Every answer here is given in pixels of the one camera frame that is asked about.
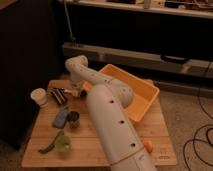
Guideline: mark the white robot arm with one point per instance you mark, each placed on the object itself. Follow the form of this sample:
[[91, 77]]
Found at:
[[121, 144]]

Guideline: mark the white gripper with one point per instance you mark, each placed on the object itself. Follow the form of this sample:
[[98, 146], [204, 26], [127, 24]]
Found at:
[[76, 81]]

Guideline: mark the metal stand pole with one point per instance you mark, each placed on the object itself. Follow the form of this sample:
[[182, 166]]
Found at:
[[71, 35]]

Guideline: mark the small dark metal can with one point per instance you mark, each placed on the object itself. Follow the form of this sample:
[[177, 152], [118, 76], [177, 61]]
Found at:
[[73, 119]]

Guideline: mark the green pepper toy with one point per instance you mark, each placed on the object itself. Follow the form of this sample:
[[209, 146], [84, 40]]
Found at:
[[51, 145]]

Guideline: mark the orange plastic tray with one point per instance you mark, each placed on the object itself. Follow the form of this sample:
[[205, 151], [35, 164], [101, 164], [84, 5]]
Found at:
[[141, 93]]

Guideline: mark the long grey shelf rail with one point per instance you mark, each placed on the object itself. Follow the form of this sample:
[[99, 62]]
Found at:
[[138, 59]]

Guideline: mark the orange fruit toy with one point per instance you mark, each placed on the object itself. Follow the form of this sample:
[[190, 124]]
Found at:
[[148, 145]]

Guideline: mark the white cup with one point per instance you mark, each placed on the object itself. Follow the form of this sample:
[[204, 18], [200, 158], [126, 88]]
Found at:
[[39, 95]]

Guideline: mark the blue-grey sponge block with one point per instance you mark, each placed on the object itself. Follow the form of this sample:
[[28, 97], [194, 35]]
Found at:
[[61, 118]]

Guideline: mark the green plastic cup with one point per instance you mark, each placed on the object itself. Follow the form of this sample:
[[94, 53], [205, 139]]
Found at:
[[62, 144]]

